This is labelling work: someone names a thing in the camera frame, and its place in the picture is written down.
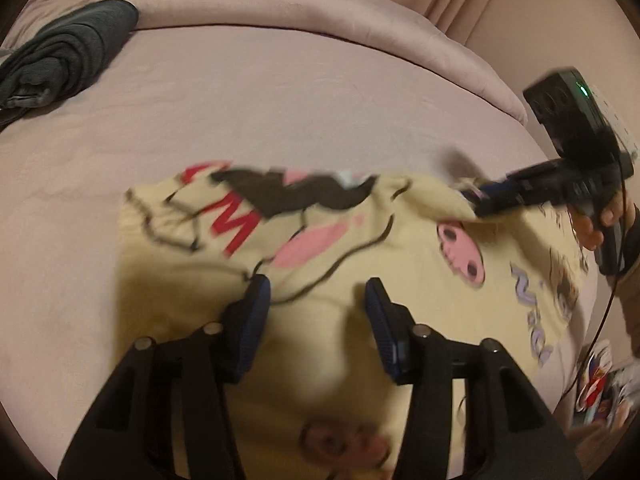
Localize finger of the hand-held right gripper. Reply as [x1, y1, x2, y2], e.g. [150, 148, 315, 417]
[472, 195, 523, 219]
[462, 177, 513, 202]

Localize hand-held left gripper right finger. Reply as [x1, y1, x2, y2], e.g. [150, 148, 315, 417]
[364, 277, 583, 480]

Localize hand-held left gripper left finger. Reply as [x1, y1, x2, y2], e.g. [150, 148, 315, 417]
[57, 274, 273, 480]

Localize yellow cartoon print pants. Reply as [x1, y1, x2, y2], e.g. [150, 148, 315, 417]
[117, 165, 581, 480]

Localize person's right forearm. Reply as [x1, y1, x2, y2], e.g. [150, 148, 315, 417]
[614, 200, 640, 361]

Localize person's right hand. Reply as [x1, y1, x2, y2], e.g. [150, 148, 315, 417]
[570, 194, 629, 252]

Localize colourful printed packet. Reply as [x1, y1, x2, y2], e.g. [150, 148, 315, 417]
[570, 340, 640, 428]

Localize bed with pink sheet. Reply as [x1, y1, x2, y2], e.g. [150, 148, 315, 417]
[0, 25, 601, 480]

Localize pink duvet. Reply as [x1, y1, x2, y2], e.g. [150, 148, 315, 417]
[0, 0, 528, 126]

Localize dark folded jeans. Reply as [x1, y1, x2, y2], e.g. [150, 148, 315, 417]
[0, 0, 140, 128]

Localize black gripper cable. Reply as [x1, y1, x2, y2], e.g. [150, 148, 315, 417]
[560, 155, 629, 411]

